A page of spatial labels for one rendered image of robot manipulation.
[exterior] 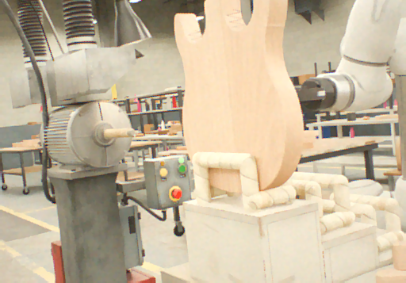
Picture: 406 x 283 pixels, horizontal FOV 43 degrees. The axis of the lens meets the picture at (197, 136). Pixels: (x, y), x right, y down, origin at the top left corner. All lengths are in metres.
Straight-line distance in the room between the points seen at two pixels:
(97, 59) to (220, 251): 0.82
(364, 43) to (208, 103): 0.38
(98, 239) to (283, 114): 1.36
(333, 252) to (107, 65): 0.94
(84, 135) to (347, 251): 1.12
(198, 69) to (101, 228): 1.16
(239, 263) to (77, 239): 1.18
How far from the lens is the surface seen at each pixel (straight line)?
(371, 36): 1.22
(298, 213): 0.99
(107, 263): 2.17
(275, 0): 0.93
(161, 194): 2.04
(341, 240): 1.08
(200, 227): 1.10
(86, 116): 1.92
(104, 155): 1.94
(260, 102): 0.94
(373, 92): 1.26
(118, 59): 1.67
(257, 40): 0.94
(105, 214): 2.13
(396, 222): 1.27
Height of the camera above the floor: 1.30
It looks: 3 degrees down
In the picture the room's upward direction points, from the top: 6 degrees counter-clockwise
